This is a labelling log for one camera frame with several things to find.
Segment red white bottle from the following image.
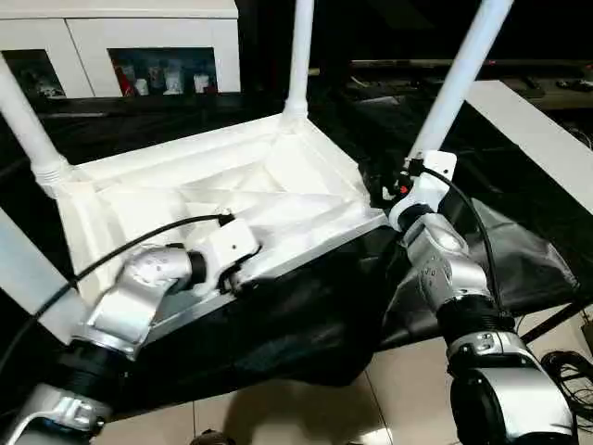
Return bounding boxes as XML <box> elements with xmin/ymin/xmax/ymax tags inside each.
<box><xmin>116</xmin><ymin>64</ymin><xmax>135</xmax><ymax>97</ymax></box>

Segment long black pole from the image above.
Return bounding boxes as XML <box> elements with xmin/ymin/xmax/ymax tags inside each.
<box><xmin>350</xmin><ymin>57</ymin><xmax>593</xmax><ymax>71</ymax></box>

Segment white glass-door cabinet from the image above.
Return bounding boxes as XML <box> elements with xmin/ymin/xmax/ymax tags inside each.
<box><xmin>0</xmin><ymin>0</ymin><xmax>242</xmax><ymax>99</ymax></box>

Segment black robot foot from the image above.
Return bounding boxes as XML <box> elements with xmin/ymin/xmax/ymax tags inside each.
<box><xmin>188</xmin><ymin>428</ymin><xmax>235</xmax><ymax>445</ymax></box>

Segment black coiled cables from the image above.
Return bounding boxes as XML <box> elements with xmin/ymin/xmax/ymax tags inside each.
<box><xmin>538</xmin><ymin>349</ymin><xmax>593</xmax><ymax>419</ymax></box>

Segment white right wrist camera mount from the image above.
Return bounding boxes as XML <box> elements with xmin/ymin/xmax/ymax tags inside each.
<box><xmin>387</xmin><ymin>150</ymin><xmax>460</xmax><ymax>234</ymax></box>

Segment white flat board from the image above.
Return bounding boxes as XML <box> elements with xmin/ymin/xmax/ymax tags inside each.
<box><xmin>466</xmin><ymin>79</ymin><xmax>593</xmax><ymax>201</ymax></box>

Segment black tripod leg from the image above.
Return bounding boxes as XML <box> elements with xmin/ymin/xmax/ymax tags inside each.
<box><xmin>515</xmin><ymin>299</ymin><xmax>593</xmax><ymax>345</ymax></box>

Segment black table mat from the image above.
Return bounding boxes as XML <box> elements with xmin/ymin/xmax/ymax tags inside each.
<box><xmin>0</xmin><ymin>87</ymin><xmax>593</xmax><ymax>413</ymax></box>

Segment black fabric covered furniture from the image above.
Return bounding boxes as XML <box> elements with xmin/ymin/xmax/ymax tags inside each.
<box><xmin>235</xmin><ymin>0</ymin><xmax>593</xmax><ymax>64</ymax></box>

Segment white plastic table top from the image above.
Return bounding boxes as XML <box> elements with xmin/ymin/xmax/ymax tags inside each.
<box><xmin>64</xmin><ymin>113</ymin><xmax>389</xmax><ymax>340</ymax></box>

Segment white patterned figure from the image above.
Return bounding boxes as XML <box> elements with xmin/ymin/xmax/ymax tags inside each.
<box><xmin>164</xmin><ymin>64</ymin><xmax>184</xmax><ymax>96</ymax></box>

